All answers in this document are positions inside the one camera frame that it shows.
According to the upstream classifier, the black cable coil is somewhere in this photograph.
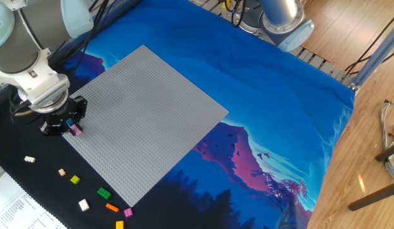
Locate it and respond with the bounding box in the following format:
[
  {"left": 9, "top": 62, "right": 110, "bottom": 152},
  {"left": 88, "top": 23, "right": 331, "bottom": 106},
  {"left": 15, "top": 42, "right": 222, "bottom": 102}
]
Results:
[{"left": 224, "top": 0, "right": 247, "bottom": 29}]

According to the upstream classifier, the grey wire bundle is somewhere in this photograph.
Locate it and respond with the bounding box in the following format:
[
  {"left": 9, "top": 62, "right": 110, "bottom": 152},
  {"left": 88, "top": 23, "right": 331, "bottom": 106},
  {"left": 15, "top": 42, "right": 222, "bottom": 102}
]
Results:
[{"left": 379, "top": 100, "right": 394, "bottom": 182}]

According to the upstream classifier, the blue mountain landscape cloth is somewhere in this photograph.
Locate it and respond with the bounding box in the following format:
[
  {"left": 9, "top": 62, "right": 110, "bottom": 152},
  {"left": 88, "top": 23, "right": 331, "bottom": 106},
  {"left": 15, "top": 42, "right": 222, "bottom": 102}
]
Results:
[{"left": 0, "top": 0, "right": 356, "bottom": 229}]

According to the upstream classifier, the dark wooden stool leg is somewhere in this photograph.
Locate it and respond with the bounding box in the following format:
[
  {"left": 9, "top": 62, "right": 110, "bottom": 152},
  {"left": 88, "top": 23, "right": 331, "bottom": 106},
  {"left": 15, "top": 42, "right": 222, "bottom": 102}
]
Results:
[{"left": 348, "top": 141, "right": 394, "bottom": 212}]

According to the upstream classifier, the grey Lego baseplate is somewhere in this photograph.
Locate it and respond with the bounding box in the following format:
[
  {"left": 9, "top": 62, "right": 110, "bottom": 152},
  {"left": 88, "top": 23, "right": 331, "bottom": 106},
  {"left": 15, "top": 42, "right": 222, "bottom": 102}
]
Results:
[{"left": 62, "top": 45, "right": 229, "bottom": 208}]

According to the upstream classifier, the aluminium frame beam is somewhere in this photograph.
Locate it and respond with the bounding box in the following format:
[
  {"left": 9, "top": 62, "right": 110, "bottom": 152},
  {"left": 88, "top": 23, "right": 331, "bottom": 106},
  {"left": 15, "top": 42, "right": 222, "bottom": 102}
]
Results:
[{"left": 349, "top": 18, "right": 394, "bottom": 93}]

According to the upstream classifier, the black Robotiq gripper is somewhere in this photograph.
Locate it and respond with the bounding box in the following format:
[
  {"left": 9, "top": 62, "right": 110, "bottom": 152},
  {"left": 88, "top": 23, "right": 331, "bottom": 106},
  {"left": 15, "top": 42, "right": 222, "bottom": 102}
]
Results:
[{"left": 39, "top": 95, "right": 88, "bottom": 137}]

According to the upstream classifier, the large pink Lego brick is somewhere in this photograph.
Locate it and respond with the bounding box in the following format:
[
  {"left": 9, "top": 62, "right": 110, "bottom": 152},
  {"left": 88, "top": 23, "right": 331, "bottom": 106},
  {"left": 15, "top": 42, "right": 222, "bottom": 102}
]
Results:
[{"left": 70, "top": 123, "right": 83, "bottom": 137}]

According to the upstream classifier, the dark green Lego brick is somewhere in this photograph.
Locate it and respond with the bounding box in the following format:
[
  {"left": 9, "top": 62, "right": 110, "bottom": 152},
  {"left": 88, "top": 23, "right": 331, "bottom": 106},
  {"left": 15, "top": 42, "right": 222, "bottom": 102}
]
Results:
[{"left": 97, "top": 186, "right": 112, "bottom": 200}]

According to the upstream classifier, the printed paper sheet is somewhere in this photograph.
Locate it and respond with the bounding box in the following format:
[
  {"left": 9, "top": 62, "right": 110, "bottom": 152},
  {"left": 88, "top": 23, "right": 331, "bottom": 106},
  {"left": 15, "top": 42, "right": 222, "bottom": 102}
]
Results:
[{"left": 0, "top": 171, "right": 69, "bottom": 229}]

